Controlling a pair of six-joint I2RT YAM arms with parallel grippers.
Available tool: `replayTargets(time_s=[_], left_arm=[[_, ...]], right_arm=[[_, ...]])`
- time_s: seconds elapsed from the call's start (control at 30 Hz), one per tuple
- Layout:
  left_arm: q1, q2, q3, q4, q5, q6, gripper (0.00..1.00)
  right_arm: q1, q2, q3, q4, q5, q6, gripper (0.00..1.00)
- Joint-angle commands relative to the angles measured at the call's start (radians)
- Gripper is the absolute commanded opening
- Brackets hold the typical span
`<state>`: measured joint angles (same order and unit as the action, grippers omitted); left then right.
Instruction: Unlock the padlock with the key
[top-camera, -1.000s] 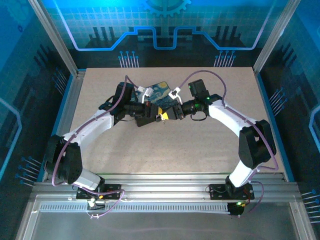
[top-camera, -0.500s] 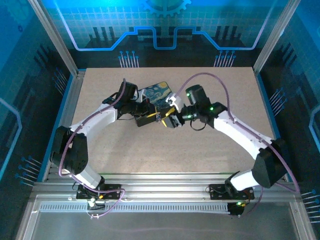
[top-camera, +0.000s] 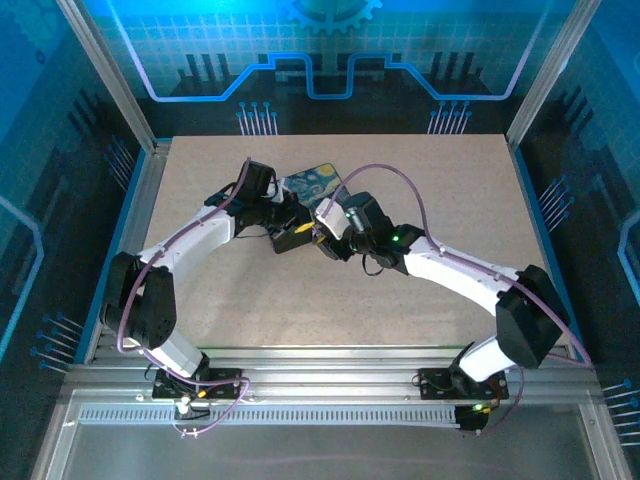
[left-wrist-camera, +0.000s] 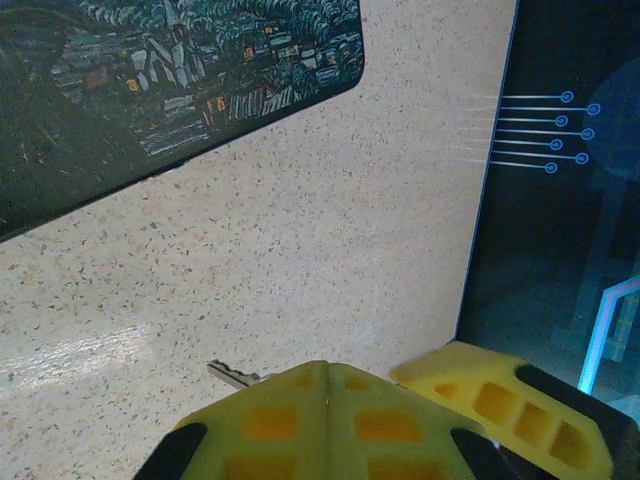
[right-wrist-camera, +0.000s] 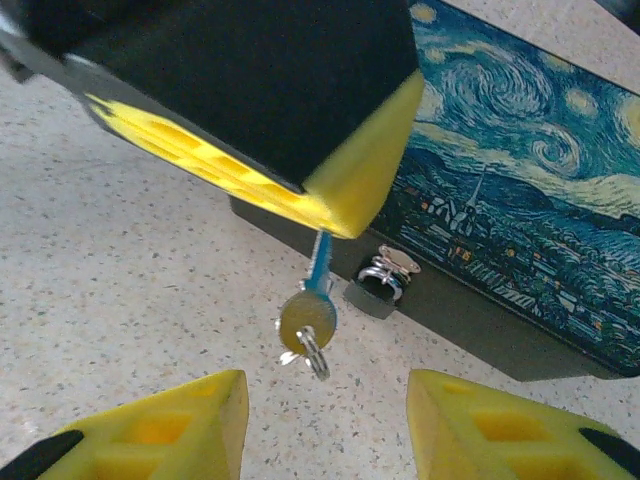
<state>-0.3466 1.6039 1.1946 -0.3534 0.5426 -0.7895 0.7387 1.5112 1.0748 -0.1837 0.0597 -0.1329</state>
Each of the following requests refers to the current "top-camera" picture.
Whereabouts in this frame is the black box with painted lid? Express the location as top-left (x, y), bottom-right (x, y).
top-left (271, 161), bottom-right (346, 255)

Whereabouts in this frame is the blue table side strip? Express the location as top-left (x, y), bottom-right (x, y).
top-left (509, 144), bottom-right (592, 365)
top-left (74, 147), bottom-right (151, 364)

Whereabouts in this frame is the black controller with green light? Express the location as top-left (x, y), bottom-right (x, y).
top-left (453, 402), bottom-right (495, 434)

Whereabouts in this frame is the aluminium cross rail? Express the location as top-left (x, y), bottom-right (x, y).
top-left (63, 344), bottom-right (604, 402)

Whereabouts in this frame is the aluminium side rail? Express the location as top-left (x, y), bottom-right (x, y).
top-left (84, 142), bottom-right (172, 362)

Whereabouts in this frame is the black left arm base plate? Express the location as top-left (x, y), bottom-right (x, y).
top-left (152, 368), bottom-right (244, 401)

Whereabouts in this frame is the grey slotted cable duct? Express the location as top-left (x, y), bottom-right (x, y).
top-left (78, 407), bottom-right (462, 427)

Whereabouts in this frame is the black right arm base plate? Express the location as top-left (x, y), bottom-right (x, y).
top-left (418, 367), bottom-right (510, 401)

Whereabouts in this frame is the aluminium frame post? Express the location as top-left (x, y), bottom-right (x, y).
top-left (504, 0), bottom-right (602, 147)
top-left (55, 0), bottom-right (157, 151)

